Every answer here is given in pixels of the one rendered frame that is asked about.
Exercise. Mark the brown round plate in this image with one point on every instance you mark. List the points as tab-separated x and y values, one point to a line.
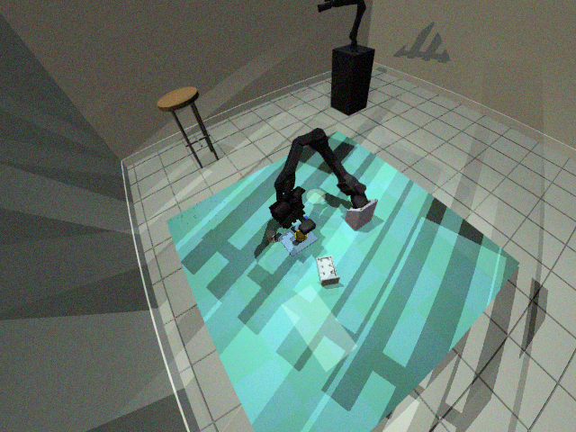
299	236

